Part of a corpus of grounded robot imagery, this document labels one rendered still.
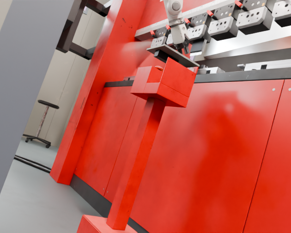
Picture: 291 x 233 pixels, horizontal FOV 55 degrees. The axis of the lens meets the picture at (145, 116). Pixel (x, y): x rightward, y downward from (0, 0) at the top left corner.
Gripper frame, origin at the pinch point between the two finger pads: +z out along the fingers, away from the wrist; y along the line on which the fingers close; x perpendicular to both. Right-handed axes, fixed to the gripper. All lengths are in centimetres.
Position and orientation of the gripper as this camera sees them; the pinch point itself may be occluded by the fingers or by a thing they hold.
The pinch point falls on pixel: (183, 51)
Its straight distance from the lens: 171.2
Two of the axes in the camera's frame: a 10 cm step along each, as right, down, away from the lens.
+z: 2.7, 9.3, 2.4
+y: -5.3, -0.7, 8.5
